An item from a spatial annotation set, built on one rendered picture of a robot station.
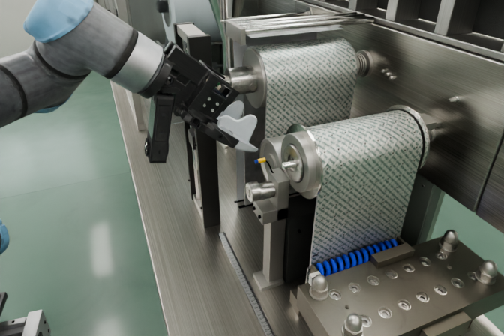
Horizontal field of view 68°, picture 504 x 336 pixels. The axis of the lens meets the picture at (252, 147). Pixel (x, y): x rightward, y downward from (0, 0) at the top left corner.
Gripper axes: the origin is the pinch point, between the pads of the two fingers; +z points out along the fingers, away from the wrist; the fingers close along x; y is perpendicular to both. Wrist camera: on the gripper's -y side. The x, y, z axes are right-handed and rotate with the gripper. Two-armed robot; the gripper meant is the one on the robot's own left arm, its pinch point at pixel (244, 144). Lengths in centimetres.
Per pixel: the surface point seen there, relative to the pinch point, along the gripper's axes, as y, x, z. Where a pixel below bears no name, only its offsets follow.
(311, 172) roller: 2.8, -4.3, 12.5
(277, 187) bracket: -4.8, 2.5, 14.6
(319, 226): -5.4, -5.2, 22.6
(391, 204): 6.1, -5.1, 35.9
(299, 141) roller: 5.7, -0.1, 9.3
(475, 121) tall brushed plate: 28.9, -8.0, 33.6
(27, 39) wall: -157, 548, -18
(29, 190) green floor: -161, 211, 21
